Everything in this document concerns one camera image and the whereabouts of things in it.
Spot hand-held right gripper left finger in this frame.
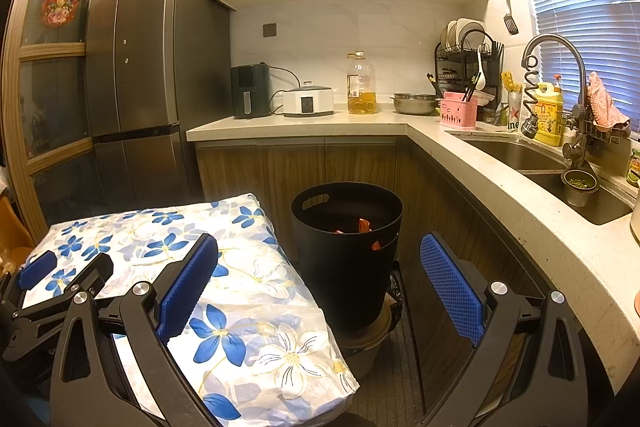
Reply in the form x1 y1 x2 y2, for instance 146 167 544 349
50 233 241 427

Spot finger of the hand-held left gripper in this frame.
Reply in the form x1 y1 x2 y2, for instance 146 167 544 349
20 252 116 324
10 251 58 308

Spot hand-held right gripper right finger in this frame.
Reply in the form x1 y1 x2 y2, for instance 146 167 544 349
419 232 588 427

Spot black trash bin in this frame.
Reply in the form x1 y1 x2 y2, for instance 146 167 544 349
291 182 404 327

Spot orange chair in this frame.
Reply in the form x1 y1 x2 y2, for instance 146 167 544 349
0 196 37 278

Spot blue floral cloth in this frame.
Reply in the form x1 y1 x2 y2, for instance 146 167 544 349
20 193 361 427

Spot beige round container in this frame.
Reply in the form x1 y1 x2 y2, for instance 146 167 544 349
340 302 403 373

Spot kitchen counter with wooden cabinets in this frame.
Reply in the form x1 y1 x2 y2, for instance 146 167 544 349
186 109 640 413

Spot steel kitchen sink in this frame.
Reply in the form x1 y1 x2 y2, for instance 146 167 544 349
467 139 633 226

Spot steel strainer cup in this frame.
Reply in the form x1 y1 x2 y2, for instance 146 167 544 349
562 169 599 208

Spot pink utensil holder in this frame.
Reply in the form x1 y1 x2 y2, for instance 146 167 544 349
440 92 478 130

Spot green white beverage can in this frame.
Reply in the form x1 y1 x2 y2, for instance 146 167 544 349
506 91 524 132

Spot steel bowl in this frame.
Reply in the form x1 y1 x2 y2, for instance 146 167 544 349
391 93 441 116

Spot wooden glass sliding door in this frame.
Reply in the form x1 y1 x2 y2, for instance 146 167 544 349
2 0 131 243

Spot yellow detergent bottle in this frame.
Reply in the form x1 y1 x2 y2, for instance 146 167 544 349
532 82 565 146

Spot grey steel refrigerator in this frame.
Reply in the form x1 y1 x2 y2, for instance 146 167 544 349
85 0 232 212

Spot black chopsticks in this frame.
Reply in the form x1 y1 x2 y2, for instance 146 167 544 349
462 74 482 102

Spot black air fryer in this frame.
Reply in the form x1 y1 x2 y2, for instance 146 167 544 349
231 63 273 120

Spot white ladle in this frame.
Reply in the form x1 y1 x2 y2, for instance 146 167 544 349
474 46 487 90

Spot cooking oil bottle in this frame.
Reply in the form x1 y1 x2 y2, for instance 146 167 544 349
346 52 377 115

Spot black dish rack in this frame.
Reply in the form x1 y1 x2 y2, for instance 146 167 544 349
434 28 505 108

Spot white electric cooker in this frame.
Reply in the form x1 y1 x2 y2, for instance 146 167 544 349
282 81 335 116

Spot pink cloth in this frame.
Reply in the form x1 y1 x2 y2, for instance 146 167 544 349
586 71 632 130

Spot steel spring faucet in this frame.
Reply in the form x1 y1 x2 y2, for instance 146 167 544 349
521 34 593 170

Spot red round door decoration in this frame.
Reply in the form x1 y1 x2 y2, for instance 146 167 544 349
40 0 81 28

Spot hanging slotted spatula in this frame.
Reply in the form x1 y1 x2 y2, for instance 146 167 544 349
500 0 520 36

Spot black power cable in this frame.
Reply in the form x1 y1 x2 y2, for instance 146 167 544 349
270 66 304 114

